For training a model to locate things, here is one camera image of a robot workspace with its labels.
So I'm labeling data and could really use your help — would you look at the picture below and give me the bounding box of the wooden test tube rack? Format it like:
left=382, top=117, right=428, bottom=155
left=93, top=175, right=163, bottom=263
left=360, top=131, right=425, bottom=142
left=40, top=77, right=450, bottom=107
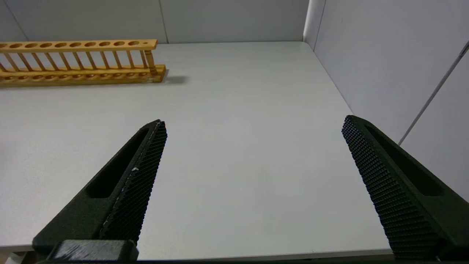
left=0, top=39, right=166, bottom=87

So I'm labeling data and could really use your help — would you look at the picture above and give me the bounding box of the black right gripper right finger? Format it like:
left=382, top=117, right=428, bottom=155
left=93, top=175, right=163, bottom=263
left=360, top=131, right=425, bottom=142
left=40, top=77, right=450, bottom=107
left=342, top=115, right=469, bottom=261

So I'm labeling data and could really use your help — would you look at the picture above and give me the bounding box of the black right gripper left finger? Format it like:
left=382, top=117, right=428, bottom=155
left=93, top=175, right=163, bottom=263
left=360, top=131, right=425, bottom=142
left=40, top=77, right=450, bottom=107
left=32, top=120, right=168, bottom=261

